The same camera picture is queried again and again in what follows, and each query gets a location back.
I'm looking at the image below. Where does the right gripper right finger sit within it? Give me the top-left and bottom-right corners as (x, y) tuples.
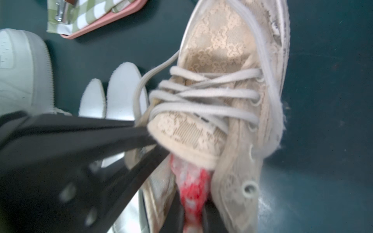
(202, 201), (228, 233)

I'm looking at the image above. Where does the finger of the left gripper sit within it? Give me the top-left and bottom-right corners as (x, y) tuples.
(1, 146), (168, 233)
(1, 112), (155, 175)

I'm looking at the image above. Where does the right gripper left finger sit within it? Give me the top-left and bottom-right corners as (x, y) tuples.
(159, 192), (185, 233)

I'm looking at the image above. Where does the red patterned insole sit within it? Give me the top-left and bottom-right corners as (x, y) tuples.
(170, 154), (211, 233)

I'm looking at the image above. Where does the white insole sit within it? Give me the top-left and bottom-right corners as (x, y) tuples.
(100, 62), (149, 233)
(78, 78), (106, 119)

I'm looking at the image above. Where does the beige sneaker one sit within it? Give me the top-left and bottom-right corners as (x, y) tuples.
(133, 1), (290, 233)

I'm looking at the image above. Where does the green white checkered cloth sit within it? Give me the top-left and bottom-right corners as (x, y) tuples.
(47, 0), (125, 35)

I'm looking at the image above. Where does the pink tray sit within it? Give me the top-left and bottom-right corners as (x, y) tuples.
(60, 0), (147, 39)

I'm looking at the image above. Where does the metal spatula wooden handle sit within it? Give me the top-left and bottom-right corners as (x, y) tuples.
(55, 0), (76, 24)

